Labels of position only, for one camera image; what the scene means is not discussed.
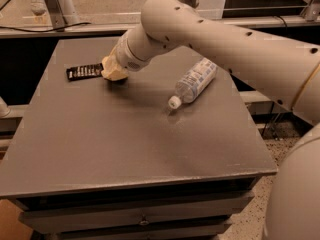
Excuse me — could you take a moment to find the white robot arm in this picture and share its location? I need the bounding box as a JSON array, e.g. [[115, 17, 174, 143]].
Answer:
[[102, 0, 320, 240]]

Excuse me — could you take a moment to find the yellow wavy sponge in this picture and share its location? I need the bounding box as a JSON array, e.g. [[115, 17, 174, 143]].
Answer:
[[101, 69, 128, 82]]

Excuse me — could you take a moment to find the grey drawer cabinet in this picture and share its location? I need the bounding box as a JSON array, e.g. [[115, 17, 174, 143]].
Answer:
[[0, 37, 277, 240]]

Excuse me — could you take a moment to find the grey metal bracket right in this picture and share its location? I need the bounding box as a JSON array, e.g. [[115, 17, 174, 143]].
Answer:
[[301, 0, 320, 21]]

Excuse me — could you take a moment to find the grey metal bracket left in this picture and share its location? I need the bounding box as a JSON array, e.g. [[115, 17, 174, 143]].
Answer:
[[44, 0, 65, 32]]

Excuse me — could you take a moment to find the clear plastic water bottle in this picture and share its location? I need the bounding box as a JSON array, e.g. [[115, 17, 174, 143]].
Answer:
[[168, 58, 217, 109]]

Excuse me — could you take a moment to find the black rxbar chocolate wrapper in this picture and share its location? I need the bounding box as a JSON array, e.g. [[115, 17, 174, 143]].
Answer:
[[66, 63, 103, 81]]

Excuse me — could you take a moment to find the black cable on ledge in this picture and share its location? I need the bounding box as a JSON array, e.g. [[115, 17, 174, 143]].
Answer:
[[0, 21, 93, 34]]

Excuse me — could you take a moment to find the round drawer knob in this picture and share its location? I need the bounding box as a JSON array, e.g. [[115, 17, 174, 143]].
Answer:
[[139, 219, 149, 226]]

